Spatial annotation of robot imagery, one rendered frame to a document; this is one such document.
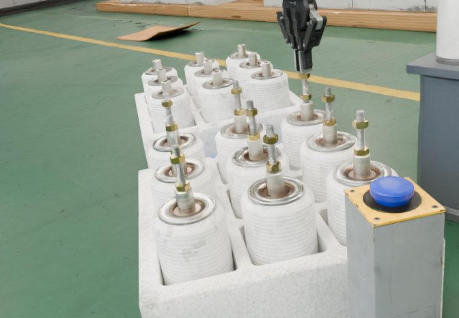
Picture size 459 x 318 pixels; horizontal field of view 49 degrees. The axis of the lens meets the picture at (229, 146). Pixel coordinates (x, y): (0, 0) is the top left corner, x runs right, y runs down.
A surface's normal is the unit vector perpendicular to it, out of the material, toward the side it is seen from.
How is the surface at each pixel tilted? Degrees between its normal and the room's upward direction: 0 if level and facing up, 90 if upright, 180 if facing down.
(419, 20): 90
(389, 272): 90
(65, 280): 0
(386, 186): 0
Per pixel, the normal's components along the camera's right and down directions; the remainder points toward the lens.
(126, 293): -0.13, -0.91
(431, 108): -0.77, 0.34
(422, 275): 0.17, 0.37
